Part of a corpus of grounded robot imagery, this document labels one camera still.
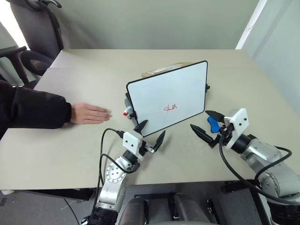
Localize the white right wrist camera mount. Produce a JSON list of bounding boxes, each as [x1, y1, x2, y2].
[[224, 108, 249, 150]]

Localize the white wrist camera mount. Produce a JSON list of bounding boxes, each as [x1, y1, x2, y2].
[[122, 130, 144, 153], [224, 108, 249, 150]]

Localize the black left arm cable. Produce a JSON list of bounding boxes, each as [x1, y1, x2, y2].
[[92, 128, 138, 211]]

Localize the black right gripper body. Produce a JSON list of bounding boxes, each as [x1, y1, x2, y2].
[[208, 123, 235, 149]]

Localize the person's bare hand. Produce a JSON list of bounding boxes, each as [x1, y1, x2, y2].
[[70, 102, 112, 125]]

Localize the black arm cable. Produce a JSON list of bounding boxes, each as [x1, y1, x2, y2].
[[92, 128, 138, 211], [217, 135, 300, 205]]

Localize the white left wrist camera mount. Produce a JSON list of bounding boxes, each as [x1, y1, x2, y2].
[[122, 130, 144, 153]]

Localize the blue eraser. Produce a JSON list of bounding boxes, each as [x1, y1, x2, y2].
[[207, 117, 220, 134]]

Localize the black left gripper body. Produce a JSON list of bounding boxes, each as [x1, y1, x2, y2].
[[140, 140, 157, 155]]

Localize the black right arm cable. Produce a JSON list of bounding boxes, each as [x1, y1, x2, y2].
[[217, 135, 300, 205]]

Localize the dark office chair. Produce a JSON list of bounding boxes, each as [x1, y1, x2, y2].
[[0, 0, 66, 83]]

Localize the brown cardboard box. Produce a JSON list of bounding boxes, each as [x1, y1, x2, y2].
[[141, 61, 200, 79]]

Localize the black-framed whiteboard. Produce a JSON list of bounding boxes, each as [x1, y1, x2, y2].
[[126, 60, 209, 138]]

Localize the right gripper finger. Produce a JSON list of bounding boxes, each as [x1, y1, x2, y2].
[[205, 110, 225, 123], [190, 124, 214, 144]]

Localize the grey marker with red cap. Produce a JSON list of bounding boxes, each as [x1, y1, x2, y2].
[[123, 98, 134, 117]]

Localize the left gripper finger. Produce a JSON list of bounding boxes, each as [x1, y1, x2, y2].
[[152, 130, 166, 152], [133, 120, 149, 135]]

